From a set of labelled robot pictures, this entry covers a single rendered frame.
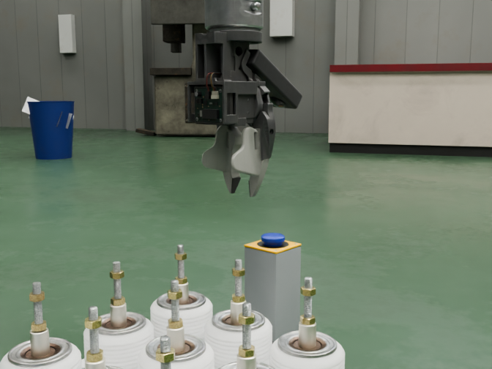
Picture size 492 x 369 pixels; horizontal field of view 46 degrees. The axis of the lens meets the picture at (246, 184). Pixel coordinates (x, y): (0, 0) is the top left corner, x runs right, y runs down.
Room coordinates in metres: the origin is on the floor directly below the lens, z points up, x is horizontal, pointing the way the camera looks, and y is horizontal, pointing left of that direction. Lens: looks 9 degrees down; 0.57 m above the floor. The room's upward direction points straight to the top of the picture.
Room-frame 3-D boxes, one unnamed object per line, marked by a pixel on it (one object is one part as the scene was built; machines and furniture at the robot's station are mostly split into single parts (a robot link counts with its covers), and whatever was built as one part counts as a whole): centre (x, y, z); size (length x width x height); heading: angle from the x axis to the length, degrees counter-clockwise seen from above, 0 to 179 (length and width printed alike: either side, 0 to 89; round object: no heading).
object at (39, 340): (0.67, 0.25, 0.26); 0.02 x 0.02 x 0.03
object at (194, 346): (0.68, 0.09, 0.25); 0.08 x 0.08 x 0.01
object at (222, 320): (0.77, 0.01, 0.25); 0.08 x 0.08 x 0.01
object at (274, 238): (0.95, -0.05, 0.32); 0.04 x 0.04 x 0.02
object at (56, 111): (5.00, 1.70, 0.27); 0.44 x 0.40 x 0.53; 127
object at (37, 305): (0.67, 0.25, 0.30); 0.01 x 0.01 x 0.08
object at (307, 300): (0.69, -0.08, 0.30); 0.01 x 0.01 x 0.08
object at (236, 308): (0.77, 0.01, 0.26); 0.02 x 0.02 x 0.03
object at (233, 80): (0.75, 0.02, 0.58); 0.09 x 0.08 x 0.12; 135
